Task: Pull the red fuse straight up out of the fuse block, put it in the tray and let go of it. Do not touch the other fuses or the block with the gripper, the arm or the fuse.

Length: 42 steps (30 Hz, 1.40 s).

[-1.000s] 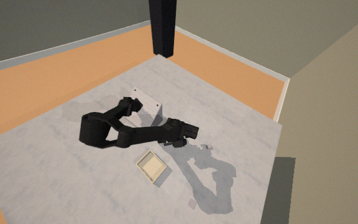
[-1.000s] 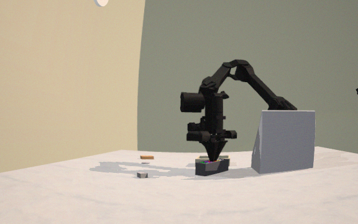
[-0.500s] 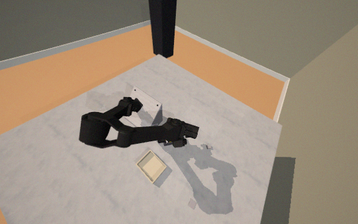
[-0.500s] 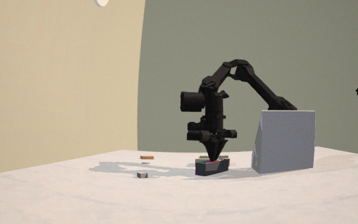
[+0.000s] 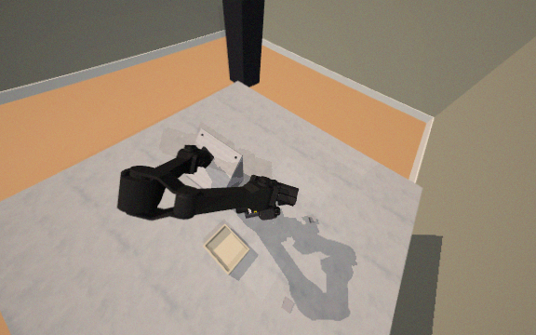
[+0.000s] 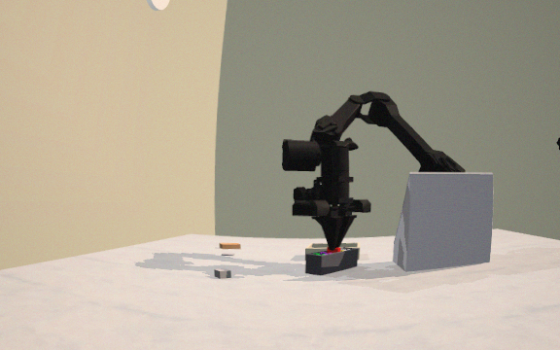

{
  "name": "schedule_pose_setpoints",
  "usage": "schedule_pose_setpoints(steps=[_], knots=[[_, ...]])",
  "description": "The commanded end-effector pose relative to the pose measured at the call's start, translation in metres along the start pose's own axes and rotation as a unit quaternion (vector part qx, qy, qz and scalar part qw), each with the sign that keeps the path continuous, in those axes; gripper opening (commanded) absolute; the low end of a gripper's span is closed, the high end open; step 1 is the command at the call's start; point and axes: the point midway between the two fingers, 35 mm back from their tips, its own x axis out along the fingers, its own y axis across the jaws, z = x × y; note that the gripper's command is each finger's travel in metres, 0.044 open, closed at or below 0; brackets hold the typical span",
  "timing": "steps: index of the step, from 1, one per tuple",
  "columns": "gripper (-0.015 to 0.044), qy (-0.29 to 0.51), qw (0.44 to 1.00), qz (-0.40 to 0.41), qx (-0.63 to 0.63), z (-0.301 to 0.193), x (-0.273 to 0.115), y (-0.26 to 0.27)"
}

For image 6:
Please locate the small beige tray with dark walls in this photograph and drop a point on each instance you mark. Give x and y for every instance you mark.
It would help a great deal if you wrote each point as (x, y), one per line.
(317, 247)

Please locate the orange flat block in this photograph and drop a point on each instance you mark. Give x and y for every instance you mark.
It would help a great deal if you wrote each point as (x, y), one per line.
(230, 245)

